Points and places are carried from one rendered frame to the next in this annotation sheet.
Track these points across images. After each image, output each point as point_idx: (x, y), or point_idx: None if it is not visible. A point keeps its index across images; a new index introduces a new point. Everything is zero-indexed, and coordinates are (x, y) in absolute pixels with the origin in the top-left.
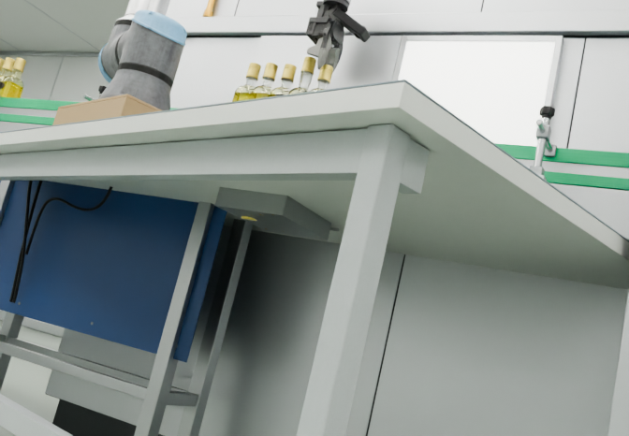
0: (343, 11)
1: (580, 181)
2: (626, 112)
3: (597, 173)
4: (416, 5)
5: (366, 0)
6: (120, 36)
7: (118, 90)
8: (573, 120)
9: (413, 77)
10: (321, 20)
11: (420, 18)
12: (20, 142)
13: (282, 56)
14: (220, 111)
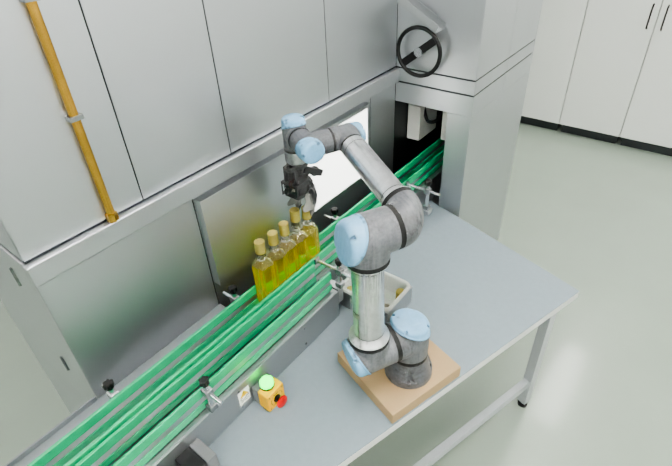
0: (309, 167)
1: (413, 188)
2: (385, 127)
3: (416, 181)
4: (295, 110)
5: (261, 121)
6: (394, 352)
7: (430, 370)
8: (371, 142)
9: (314, 165)
10: (304, 184)
11: (306, 123)
12: (358, 456)
13: (228, 206)
14: (521, 335)
